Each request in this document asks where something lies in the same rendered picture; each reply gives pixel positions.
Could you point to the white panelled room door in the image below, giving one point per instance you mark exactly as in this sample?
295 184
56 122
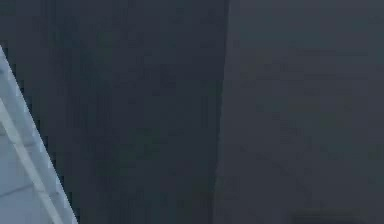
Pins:
16 166

